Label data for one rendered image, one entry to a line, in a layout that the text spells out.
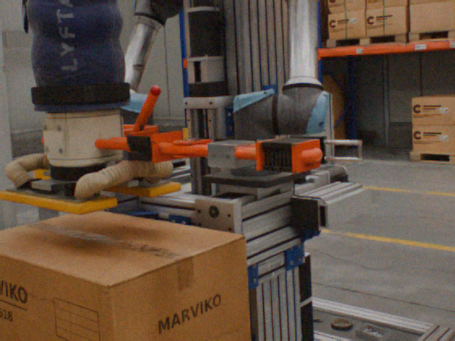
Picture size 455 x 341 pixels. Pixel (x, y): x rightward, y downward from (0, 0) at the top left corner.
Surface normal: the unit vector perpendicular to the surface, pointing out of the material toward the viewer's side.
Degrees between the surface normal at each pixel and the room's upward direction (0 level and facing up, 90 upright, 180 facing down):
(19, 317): 90
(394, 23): 92
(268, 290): 90
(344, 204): 90
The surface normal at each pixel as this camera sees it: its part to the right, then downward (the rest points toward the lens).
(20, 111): 0.77, 0.02
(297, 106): -0.23, -0.21
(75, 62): 0.22, -0.11
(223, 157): -0.66, 0.11
